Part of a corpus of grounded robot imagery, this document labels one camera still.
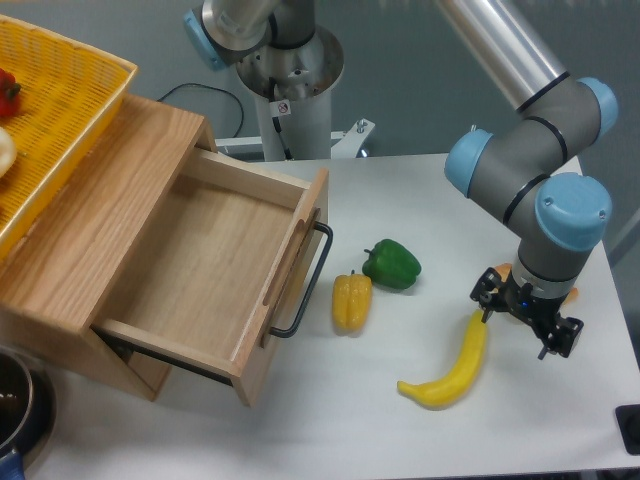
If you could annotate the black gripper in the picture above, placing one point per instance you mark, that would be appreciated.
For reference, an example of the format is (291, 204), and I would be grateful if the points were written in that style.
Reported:
(558, 334)

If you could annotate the yellow banana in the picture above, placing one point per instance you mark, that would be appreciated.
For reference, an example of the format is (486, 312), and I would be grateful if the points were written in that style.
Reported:
(456, 383)

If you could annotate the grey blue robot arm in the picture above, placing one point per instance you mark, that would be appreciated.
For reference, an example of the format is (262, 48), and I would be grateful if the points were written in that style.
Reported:
(516, 177)

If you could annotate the golden pastry bread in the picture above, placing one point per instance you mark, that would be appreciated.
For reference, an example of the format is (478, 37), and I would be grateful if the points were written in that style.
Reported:
(504, 269)

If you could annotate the green bell pepper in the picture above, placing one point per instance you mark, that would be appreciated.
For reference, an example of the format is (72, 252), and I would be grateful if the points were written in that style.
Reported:
(391, 265)

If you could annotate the black corner table fixture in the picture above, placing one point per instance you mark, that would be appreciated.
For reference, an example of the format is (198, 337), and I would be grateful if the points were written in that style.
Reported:
(628, 417)

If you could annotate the yellow bell pepper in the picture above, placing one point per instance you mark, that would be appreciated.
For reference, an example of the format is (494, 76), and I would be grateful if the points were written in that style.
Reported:
(351, 301)

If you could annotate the open wooden drawer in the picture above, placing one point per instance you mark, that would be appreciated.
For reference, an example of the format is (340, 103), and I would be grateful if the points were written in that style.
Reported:
(227, 255)

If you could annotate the wooden drawer cabinet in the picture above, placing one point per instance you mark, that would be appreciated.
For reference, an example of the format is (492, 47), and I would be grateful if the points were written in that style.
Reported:
(55, 281)

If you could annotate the dark metal pot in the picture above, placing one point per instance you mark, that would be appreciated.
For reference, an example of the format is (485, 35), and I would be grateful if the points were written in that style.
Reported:
(28, 411)

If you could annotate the yellow plastic basket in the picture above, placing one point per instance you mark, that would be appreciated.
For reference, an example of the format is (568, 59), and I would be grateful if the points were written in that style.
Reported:
(70, 92)

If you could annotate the pale white vegetable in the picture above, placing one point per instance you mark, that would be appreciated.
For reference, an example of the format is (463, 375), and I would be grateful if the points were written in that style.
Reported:
(8, 152)

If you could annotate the red bell pepper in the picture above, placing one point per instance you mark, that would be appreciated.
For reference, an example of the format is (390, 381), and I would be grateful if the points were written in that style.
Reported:
(10, 95)

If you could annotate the black metal drawer handle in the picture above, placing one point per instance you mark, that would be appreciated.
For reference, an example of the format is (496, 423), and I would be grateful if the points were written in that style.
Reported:
(291, 330)

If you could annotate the white metal base bracket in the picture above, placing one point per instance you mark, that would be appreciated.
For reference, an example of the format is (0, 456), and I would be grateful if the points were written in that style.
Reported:
(344, 144)

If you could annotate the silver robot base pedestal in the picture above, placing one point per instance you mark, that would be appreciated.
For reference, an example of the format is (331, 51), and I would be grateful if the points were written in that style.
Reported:
(292, 94)

